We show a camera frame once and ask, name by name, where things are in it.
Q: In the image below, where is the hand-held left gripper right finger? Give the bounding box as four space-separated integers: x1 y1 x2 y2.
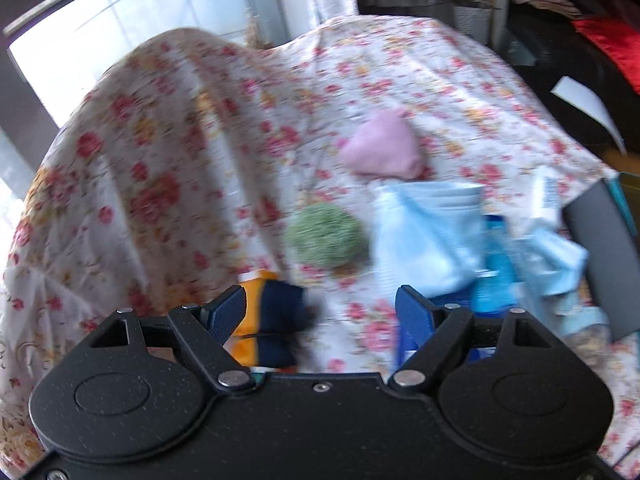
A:
387 285 551 391

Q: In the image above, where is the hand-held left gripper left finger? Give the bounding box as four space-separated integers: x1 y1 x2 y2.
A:
90 285 256 392

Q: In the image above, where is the orange and navy plush toy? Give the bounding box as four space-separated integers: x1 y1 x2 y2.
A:
222 270 321 373

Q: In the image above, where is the light blue plastic bag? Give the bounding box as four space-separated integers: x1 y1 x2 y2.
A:
372 182 486 297

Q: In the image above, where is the small light blue packet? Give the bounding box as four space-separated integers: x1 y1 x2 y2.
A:
515 230 608 338

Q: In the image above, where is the pink plush toy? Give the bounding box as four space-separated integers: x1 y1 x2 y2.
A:
341 109 423 180

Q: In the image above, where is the blue box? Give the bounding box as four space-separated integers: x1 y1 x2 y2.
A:
395 287 483 366

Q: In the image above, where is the blue plastic bottle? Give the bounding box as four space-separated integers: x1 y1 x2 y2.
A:
472 215 518 313

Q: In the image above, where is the green fuzzy ball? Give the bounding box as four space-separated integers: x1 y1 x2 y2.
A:
285 202 368 270

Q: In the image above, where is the floral bed sheet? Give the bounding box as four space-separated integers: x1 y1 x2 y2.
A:
0 15 640 478

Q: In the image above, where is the white and blue packet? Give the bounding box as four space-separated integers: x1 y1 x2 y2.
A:
530 167 563 231

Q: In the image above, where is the white paper sheet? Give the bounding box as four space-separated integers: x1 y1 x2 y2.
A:
550 76 627 153

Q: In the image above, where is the dried straw bundle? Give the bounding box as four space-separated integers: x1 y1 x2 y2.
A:
244 10 267 52

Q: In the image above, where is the black sofa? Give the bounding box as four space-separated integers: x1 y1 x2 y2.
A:
495 0 640 171

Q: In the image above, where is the potted plant in white pot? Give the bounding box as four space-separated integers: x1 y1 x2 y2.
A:
445 0 506 43

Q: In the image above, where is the red pillow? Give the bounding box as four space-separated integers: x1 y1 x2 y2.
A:
572 15 640 91

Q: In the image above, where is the window frame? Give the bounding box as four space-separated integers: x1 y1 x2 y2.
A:
0 0 321 131

